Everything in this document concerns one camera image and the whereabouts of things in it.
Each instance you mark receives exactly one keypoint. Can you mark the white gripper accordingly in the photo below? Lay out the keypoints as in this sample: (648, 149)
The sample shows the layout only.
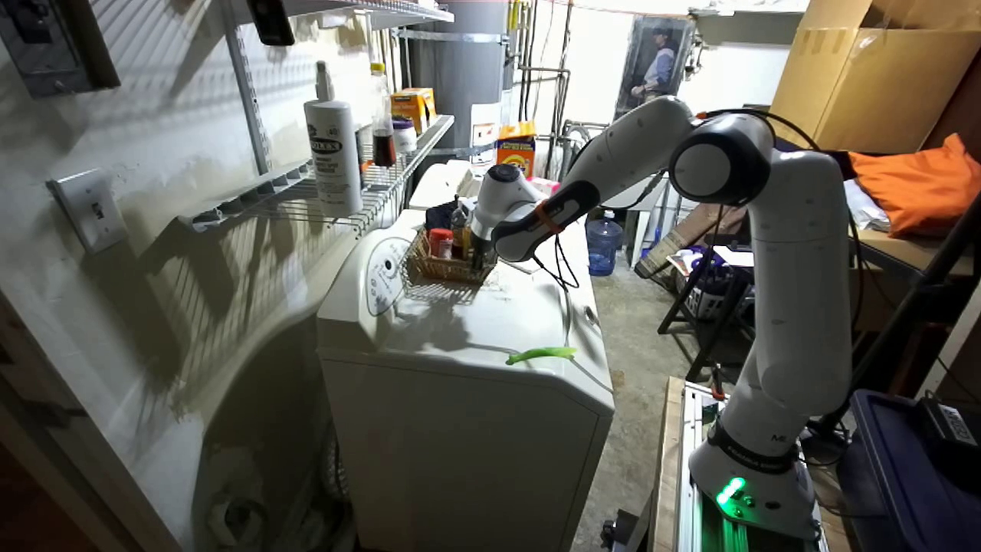
(500, 197)

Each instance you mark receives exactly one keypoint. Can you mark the brown wicker basket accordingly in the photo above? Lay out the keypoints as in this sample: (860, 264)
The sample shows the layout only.
(464, 272)

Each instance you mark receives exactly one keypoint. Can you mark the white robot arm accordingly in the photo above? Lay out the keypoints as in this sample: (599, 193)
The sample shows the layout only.
(798, 241)

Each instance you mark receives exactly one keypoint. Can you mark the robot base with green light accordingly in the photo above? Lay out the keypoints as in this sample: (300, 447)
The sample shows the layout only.
(761, 496)

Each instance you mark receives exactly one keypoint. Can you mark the right white washing machine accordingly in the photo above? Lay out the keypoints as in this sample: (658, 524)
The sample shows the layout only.
(443, 181)

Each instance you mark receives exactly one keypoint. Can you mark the white washing machine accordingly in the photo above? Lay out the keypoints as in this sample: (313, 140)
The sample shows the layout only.
(443, 447)
(443, 181)

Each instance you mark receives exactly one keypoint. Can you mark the orange detergent box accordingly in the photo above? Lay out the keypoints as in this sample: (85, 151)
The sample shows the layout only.
(516, 146)

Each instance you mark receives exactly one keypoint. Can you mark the blue water jug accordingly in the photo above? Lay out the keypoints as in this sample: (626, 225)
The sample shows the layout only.
(605, 241)

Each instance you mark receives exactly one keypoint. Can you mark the yellow box on shelf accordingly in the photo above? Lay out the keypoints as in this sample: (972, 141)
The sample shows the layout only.
(416, 106)

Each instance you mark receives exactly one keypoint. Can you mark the grey water heater tank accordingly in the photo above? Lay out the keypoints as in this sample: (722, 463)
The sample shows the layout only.
(460, 62)

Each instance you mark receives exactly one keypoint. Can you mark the green plastic strip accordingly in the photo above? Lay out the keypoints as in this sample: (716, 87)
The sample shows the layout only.
(540, 353)

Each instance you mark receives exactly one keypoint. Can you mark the white lotion bottle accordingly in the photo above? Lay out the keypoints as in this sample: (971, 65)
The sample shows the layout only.
(331, 146)

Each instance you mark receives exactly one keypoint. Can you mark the large cardboard box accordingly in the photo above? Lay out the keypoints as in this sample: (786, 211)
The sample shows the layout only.
(879, 74)

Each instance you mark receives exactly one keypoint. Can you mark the orange cloth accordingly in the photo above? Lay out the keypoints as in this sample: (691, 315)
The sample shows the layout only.
(924, 191)

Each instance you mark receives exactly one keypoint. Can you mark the grey electrical panel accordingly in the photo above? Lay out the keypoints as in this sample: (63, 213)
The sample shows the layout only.
(55, 48)

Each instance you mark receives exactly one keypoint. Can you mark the dark blue storage bin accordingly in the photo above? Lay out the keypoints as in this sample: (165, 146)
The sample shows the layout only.
(912, 475)

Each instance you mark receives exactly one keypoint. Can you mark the wire wall shelf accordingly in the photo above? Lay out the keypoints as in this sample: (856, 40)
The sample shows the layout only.
(297, 185)

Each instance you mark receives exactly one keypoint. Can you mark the white light switch plate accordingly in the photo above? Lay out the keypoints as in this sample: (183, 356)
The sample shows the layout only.
(89, 211)

